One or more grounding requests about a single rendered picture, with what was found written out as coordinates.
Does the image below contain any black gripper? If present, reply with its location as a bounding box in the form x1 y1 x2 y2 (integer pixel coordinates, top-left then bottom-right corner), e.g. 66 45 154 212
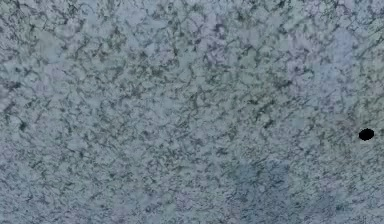
358 128 375 142

